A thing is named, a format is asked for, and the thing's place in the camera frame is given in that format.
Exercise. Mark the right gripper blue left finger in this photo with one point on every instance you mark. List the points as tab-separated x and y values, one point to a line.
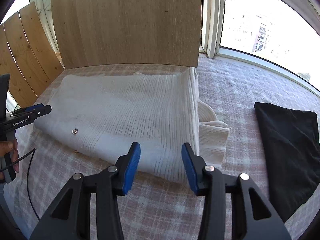
67	217

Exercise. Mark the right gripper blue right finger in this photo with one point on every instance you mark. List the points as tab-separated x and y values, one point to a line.
253	216

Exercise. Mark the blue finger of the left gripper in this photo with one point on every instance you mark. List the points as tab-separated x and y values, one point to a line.
46	109
27	109

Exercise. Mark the cream knit garment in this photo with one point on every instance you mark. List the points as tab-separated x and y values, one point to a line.
101	116

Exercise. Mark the black pants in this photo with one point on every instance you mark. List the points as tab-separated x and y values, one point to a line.
291	147

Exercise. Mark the person's left hand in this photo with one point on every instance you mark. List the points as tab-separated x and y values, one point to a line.
9	160

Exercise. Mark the knotty pine plank board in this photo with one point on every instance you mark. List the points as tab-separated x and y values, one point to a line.
27	56

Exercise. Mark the large light wooden board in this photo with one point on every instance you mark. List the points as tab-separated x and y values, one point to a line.
96	32

